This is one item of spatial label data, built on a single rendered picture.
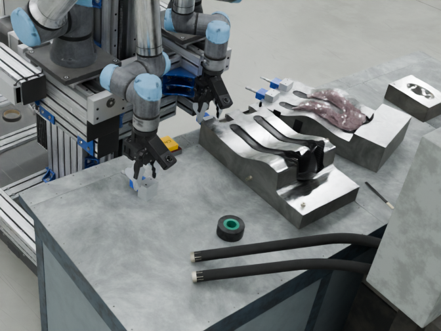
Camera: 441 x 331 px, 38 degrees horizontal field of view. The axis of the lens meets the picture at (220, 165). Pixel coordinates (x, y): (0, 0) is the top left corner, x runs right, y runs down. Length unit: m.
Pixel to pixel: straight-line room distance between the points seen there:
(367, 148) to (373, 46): 2.83
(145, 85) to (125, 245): 0.45
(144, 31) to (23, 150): 1.43
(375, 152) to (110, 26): 1.01
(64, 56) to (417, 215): 1.25
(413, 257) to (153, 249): 0.76
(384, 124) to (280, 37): 2.61
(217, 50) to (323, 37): 2.94
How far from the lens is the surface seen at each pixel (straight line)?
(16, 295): 2.78
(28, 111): 3.40
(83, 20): 2.07
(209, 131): 2.15
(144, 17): 1.84
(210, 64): 2.13
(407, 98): 2.65
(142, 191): 1.95
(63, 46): 2.11
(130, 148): 1.88
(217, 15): 2.21
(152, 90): 1.74
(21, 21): 1.97
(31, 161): 3.07
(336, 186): 2.06
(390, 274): 1.43
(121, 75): 1.82
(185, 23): 2.18
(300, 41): 4.85
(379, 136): 2.26
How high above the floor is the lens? 2.11
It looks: 38 degrees down
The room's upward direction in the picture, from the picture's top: 9 degrees clockwise
